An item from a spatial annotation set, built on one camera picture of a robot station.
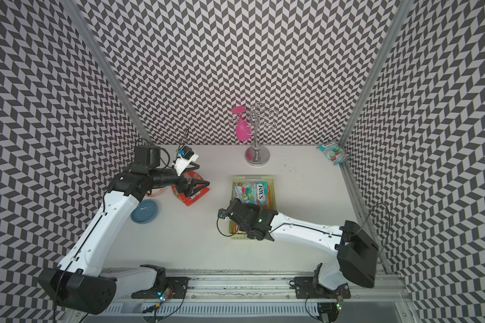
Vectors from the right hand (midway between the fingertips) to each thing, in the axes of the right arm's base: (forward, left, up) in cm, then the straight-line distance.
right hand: (250, 210), depth 80 cm
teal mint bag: (+39, -47, -9) cm, 62 cm away
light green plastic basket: (-6, +7, -8) cm, 12 cm away
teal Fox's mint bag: (+11, -2, -5) cm, 12 cm away
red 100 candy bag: (+9, +28, -7) cm, 30 cm away
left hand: (+5, +17, +17) cm, 25 cm away
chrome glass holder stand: (+39, -3, -10) cm, 40 cm away
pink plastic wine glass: (+47, +4, +1) cm, 47 cm away
